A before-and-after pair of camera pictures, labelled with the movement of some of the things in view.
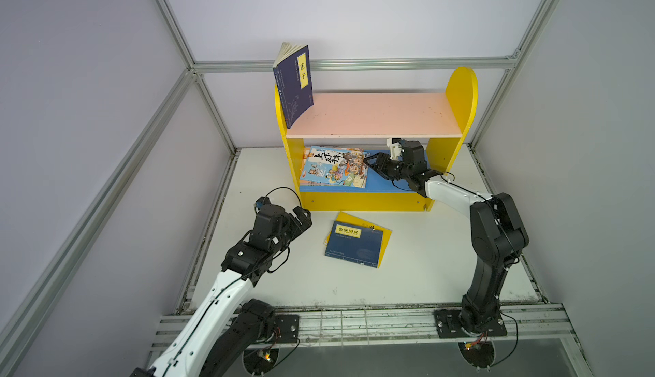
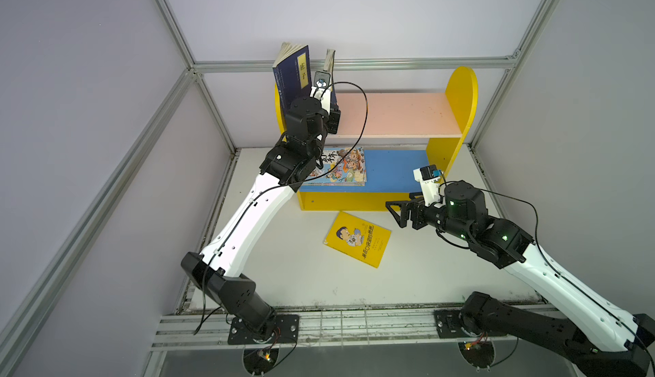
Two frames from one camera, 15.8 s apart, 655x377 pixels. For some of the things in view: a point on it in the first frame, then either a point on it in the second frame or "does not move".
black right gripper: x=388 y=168 → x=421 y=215
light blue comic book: x=335 y=166 does not move
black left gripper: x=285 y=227 → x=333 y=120
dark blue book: x=355 y=244 → x=334 y=117
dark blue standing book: x=292 y=75 does not move
